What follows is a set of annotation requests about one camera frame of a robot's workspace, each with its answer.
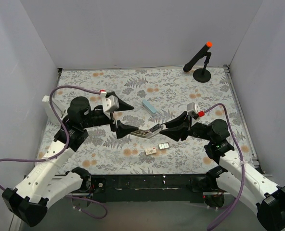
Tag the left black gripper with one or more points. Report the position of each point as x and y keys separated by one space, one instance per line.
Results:
x=111 y=119

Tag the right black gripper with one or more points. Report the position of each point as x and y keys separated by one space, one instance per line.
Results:
x=188 y=124

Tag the staple tray with staples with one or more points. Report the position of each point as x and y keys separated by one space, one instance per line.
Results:
x=163 y=146

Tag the light blue stapler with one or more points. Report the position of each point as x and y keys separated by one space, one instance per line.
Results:
x=149 y=107

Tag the beige stapler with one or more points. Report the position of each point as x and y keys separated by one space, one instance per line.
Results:
x=149 y=133

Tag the staple box sleeve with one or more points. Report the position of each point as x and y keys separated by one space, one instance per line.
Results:
x=150 y=151

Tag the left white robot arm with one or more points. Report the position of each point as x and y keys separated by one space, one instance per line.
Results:
x=34 y=195

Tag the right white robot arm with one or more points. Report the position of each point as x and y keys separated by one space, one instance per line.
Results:
x=261 y=195

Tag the floral table mat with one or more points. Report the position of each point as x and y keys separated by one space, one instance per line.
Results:
x=169 y=91

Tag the black microphone stand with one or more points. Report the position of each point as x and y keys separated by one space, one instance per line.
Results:
x=202 y=75

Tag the black microphone orange tip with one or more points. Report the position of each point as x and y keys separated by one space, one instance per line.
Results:
x=202 y=53

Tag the white metronome device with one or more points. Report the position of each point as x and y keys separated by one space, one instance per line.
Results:
x=59 y=108

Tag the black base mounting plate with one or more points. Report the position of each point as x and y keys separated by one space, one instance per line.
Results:
x=193 y=188

